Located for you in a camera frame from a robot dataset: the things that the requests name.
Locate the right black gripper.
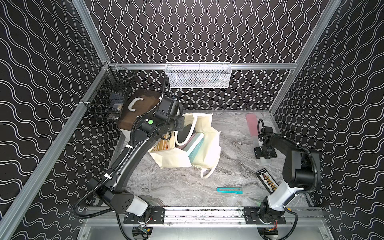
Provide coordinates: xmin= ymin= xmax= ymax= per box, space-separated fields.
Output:
xmin=253 ymin=145 xmax=277 ymax=159

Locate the pink pencil case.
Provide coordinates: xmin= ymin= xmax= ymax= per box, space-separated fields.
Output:
xmin=246 ymin=114 xmax=259 ymax=137

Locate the cream canvas tote bag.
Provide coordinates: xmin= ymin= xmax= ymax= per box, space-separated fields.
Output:
xmin=149 ymin=113 xmax=221 ymax=179

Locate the translucent clear pencil case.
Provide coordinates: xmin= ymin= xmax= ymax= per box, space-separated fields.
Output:
xmin=252 ymin=136 xmax=272 ymax=165

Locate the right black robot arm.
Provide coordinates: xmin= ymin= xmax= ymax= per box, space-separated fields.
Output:
xmin=254 ymin=119 xmax=321 ymax=223

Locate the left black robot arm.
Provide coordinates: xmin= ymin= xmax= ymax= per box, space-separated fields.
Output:
xmin=71 ymin=77 xmax=184 ymax=219

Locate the teal white book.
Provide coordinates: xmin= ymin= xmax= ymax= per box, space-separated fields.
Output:
xmin=176 ymin=124 xmax=205 ymax=163

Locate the black card with brown items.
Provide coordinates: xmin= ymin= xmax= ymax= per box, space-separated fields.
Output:
xmin=256 ymin=168 xmax=279 ymax=194

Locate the brown lidded storage box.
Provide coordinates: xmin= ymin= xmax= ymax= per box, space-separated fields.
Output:
xmin=118 ymin=89 xmax=161 ymax=131

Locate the teal utility knife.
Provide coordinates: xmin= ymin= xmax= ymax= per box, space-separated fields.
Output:
xmin=217 ymin=187 xmax=244 ymax=195

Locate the white wire mesh basket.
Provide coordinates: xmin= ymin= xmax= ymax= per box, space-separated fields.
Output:
xmin=165 ymin=62 xmax=232 ymax=89

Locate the black wire basket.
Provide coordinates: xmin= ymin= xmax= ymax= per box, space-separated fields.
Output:
xmin=86 ymin=66 xmax=137 ymax=122

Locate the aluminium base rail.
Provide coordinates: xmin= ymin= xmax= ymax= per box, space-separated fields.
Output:
xmin=85 ymin=207 xmax=325 ymax=227

